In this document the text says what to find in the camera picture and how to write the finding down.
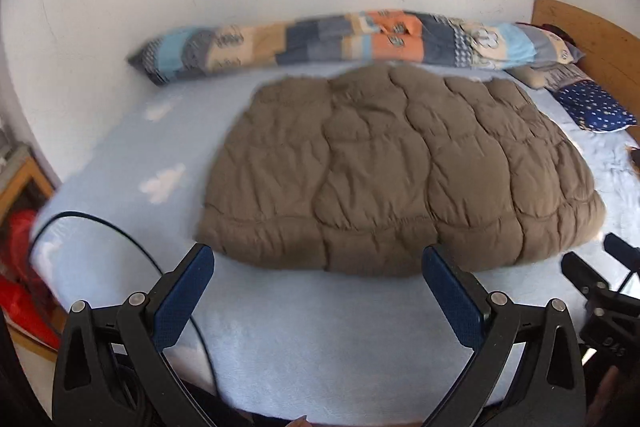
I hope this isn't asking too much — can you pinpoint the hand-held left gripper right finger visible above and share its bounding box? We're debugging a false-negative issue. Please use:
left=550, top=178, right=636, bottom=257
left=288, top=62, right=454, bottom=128
left=421, top=246, right=586, bottom=427

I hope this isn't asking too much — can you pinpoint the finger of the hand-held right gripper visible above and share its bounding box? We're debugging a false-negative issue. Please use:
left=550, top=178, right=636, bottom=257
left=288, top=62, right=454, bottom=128
left=561, top=252, right=611, bottom=297
left=604, top=233, right=640, bottom=270

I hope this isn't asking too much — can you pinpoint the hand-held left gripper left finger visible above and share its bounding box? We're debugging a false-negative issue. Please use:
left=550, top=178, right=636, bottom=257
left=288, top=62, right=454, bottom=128
left=51, top=243, right=216, bottom=427

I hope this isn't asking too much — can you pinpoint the brown padded jacket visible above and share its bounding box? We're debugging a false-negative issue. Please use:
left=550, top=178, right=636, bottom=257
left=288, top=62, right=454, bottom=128
left=194, top=63, right=607, bottom=278

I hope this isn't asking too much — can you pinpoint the person's right hand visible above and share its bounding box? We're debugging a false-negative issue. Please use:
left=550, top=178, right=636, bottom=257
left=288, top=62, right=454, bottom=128
left=589, top=367, right=623, bottom=427

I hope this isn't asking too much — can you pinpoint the light blue cloud-print blanket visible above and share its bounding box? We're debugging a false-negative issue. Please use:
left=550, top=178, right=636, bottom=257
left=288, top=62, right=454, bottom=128
left=27, top=59, right=640, bottom=413

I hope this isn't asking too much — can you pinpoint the navy star-print pillow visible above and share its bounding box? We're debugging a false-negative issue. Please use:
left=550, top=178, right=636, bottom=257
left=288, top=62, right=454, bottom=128
left=552, top=79, right=638, bottom=134

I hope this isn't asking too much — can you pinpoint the red plastic bag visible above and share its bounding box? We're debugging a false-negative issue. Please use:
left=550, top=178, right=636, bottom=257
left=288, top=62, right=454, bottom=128
left=0, top=209, right=63, bottom=350

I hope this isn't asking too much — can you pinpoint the grey patterned pillow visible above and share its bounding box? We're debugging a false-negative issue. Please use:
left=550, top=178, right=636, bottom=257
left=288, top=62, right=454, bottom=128
left=542, top=63, right=596, bottom=95

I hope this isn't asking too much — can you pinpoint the small beige pillow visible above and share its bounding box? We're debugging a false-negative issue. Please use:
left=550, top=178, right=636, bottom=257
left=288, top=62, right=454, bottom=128
left=510, top=67, right=553, bottom=90

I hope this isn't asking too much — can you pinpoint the wooden headboard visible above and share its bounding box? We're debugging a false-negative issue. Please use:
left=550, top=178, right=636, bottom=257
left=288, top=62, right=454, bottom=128
left=531, top=0, right=640, bottom=108

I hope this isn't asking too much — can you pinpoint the dark red cloth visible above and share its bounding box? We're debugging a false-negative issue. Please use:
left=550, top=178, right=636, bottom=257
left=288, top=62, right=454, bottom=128
left=537, top=23, right=576, bottom=45

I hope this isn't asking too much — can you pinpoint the long patchwork pillow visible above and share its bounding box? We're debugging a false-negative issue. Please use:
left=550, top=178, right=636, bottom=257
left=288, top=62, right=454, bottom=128
left=127, top=9, right=588, bottom=86

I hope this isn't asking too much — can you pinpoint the thin black cable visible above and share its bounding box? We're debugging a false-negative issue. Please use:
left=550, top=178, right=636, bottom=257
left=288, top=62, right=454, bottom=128
left=27, top=211, right=221, bottom=400

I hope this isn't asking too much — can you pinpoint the wooden frame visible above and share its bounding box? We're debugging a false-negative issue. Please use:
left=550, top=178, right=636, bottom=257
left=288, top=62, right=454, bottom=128
left=0, top=156, right=57, bottom=223

